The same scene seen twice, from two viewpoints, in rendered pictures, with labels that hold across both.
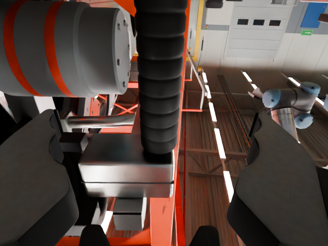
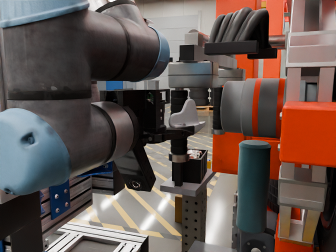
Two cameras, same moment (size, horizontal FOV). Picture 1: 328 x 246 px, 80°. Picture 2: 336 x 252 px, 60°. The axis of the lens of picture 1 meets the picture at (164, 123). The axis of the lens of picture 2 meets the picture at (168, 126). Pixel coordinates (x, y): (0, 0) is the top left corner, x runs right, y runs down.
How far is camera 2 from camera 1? 0.48 m
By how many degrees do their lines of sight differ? 47
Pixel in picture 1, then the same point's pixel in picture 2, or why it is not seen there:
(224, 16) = not seen: hidden behind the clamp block
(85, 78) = (240, 100)
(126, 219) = (187, 55)
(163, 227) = not seen: outside the picture
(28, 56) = (268, 116)
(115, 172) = (194, 82)
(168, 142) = (172, 96)
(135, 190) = (185, 69)
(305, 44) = not seen: hidden behind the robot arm
